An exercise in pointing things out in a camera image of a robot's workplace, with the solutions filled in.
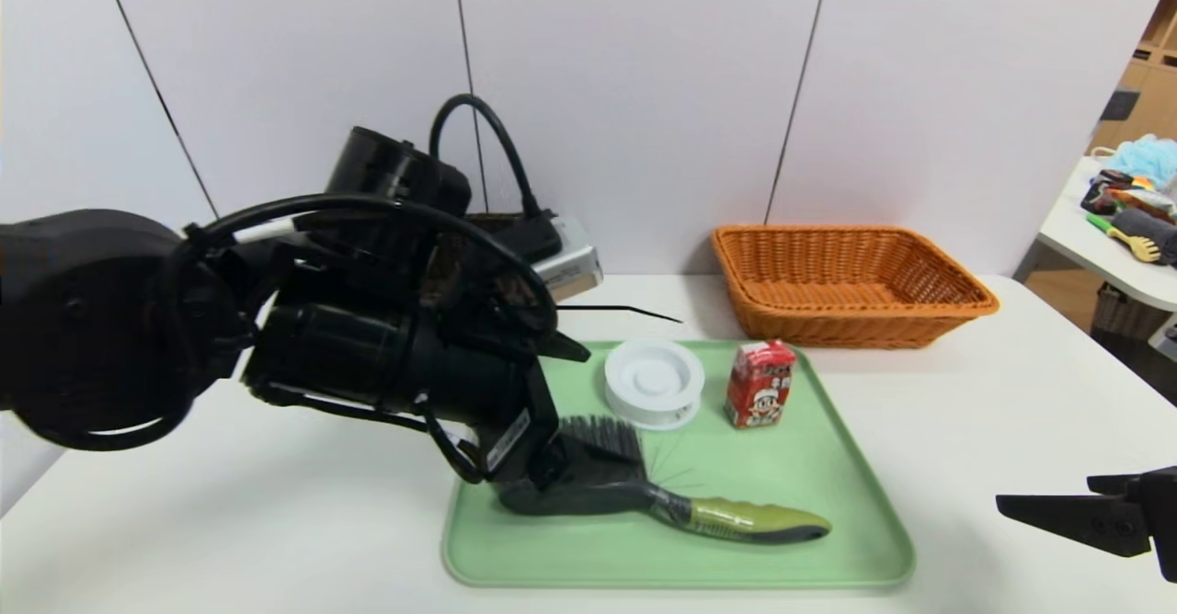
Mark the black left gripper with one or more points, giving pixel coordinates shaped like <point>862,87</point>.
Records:
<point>511,442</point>

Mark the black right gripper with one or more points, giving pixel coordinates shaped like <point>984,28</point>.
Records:
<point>1166,522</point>

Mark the white round plastic container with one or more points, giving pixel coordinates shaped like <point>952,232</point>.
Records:
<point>653,380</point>

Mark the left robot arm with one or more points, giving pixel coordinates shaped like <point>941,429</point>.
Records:
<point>92,320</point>

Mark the dark wicker storage basket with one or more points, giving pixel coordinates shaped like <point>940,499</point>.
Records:
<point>1126,315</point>

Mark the orange wicker basket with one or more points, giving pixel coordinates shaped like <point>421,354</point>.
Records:
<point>846,324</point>

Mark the red milk carton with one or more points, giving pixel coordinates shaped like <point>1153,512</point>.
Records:
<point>759,393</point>

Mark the light green plastic tray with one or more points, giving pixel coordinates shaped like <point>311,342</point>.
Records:
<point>736,559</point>

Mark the white side table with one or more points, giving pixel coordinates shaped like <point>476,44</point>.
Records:
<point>1085,246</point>

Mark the dark grey cloth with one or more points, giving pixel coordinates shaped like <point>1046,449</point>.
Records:
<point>1149,226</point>

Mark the colourful snack packets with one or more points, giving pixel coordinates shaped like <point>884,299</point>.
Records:
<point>1117,193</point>

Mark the light blue cloth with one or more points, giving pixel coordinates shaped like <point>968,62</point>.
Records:
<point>1145,159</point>

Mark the dark grey square object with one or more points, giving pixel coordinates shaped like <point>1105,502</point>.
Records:
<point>1116,107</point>

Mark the wooden shelf cabinet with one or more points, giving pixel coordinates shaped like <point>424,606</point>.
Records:
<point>1154,90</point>

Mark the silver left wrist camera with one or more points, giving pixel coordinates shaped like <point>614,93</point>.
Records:
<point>572,269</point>

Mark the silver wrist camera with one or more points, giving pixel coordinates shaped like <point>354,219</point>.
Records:
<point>1166,338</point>
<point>572,269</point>

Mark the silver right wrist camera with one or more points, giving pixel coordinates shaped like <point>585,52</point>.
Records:
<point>1166,338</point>

